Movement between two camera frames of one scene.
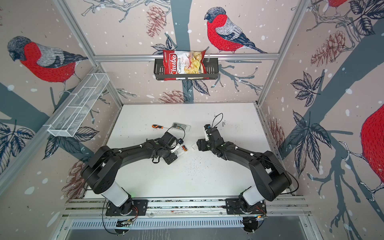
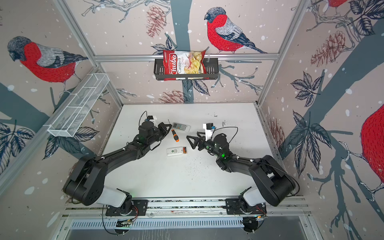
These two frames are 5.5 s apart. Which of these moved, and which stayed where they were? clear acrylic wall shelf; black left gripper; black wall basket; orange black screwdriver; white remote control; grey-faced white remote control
Moved: black left gripper; orange black screwdriver
Stayed: black wall basket; clear acrylic wall shelf; grey-faced white remote control; white remote control
